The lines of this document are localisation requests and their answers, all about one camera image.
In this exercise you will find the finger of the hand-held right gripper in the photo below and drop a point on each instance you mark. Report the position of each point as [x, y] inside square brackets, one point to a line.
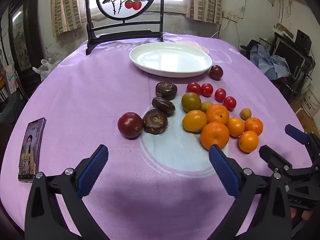
[296, 133]
[272, 158]

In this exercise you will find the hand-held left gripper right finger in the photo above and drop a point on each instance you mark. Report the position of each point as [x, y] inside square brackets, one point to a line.
[223, 170]

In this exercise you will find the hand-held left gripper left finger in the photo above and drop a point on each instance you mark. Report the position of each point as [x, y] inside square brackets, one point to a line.
[93, 170]

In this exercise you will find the small orange tangerine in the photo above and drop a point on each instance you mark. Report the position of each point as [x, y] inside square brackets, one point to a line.
[235, 126]
[253, 126]
[248, 141]

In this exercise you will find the large orange tangerine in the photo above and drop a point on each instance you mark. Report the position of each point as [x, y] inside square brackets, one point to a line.
[217, 114]
[214, 135]

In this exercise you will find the yellow orange tangerine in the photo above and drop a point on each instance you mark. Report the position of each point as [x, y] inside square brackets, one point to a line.
[194, 120]

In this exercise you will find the large dark purple tomato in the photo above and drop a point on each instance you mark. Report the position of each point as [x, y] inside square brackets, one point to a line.
[130, 125]

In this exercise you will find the small yellow round fruit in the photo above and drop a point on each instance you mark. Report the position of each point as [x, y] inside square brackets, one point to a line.
[245, 113]
[207, 105]

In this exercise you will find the red cherry tomato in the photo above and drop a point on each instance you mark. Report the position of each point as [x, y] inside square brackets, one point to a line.
[229, 103]
[220, 95]
[207, 90]
[193, 88]

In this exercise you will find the greenish yellow tangerine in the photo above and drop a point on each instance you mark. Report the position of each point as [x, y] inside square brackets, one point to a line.
[191, 101]

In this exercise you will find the brown water chestnut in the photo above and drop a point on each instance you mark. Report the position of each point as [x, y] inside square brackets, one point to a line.
[163, 106]
[166, 90]
[155, 121]

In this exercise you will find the white oval plate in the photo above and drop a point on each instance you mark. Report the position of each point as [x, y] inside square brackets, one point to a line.
[171, 60]

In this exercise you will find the person's right hand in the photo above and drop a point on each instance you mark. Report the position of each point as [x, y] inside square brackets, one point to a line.
[306, 215]

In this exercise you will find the white bucket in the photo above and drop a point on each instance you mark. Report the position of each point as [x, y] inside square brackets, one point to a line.
[311, 102]

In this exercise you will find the blue cloth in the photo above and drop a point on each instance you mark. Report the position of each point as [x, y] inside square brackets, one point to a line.
[272, 62]

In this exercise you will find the purple tablecloth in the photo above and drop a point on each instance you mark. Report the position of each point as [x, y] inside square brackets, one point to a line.
[87, 92]

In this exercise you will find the black monitor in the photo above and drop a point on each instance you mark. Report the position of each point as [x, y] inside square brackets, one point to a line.
[290, 55]

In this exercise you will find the black speaker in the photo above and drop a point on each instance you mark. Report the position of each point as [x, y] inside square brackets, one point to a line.
[303, 39]

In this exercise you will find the black cloth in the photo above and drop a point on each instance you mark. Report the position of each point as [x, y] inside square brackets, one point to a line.
[252, 46]

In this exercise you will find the small dark purple tomato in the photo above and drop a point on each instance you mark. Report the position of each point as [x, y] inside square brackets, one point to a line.
[216, 72]

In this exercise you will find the cardboard box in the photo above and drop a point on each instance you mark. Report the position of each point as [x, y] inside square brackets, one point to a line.
[285, 29]

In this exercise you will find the white plastic bag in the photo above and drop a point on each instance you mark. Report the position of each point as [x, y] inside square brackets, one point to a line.
[45, 67]

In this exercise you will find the dark wooden cabinet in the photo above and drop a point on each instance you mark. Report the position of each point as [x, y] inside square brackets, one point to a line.
[22, 45]

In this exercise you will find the beige checked curtain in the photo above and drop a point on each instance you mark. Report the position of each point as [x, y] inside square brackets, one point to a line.
[66, 5]
[206, 0]

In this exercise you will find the white wall socket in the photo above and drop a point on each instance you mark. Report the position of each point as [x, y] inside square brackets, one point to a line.
[231, 16]

